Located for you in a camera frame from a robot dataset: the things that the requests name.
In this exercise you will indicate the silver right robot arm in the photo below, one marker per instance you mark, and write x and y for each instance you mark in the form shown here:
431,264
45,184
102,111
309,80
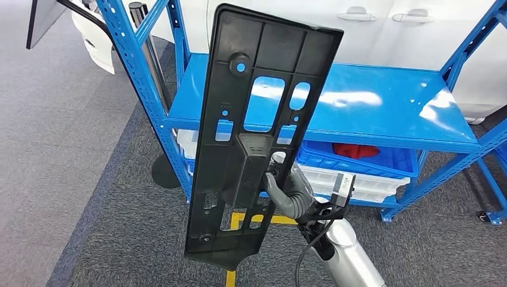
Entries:
348,257

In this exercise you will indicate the red cloth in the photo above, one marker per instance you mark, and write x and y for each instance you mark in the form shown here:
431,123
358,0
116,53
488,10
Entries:
354,151

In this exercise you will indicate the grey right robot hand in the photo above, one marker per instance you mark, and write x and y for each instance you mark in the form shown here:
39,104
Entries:
295,198

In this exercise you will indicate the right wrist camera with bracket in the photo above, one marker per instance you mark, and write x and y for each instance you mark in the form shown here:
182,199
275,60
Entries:
342,188

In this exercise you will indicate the blue shelf rack on casters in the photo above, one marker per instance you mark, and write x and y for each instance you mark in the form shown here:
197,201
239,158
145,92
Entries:
497,216

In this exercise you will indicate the black plastic mounting plate part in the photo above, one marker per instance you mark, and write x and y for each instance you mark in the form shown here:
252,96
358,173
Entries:
237,39

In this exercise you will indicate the white car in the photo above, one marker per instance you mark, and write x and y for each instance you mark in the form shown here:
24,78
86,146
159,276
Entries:
396,39

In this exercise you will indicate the blue metal shelf rack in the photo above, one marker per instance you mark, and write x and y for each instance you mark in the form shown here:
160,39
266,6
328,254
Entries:
376,107

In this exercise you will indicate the chrome stanchion post, black base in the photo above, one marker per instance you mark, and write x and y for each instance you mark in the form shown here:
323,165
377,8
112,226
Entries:
152,59

